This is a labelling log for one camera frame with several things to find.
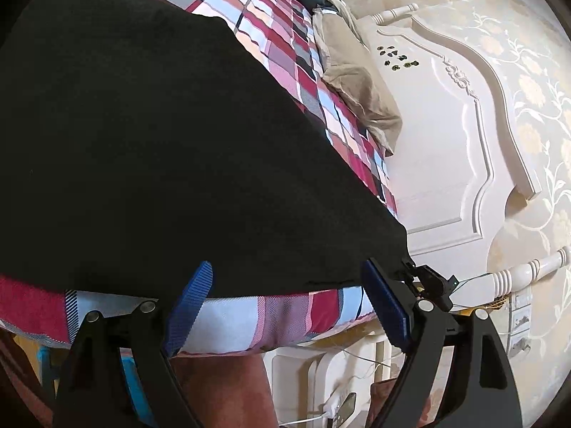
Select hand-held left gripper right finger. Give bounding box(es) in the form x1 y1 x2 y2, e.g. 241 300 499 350
362 259 522 428

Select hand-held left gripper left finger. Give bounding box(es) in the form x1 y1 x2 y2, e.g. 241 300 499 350
52 261 214 428

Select black pants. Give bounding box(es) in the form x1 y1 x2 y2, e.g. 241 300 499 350
0 0 409 290

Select black plastic clamp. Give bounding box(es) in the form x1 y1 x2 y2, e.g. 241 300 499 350
401 256 458 313

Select plaid bed sheet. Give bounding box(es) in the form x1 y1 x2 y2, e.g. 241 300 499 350
0 0 400 357

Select white charger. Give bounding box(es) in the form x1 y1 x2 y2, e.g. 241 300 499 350
323 392 358 428

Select white nightstand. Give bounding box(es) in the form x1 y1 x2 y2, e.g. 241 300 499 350
263 319 402 428

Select white carved headboard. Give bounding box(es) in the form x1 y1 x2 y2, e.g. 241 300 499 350
343 2 571 308

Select beige pillow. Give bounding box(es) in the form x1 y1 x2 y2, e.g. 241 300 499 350
312 6 403 157

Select group of dark stickers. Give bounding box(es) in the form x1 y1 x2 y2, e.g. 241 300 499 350
378 45 420 72

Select white wall sockets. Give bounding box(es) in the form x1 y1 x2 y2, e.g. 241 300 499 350
509 290 534 357

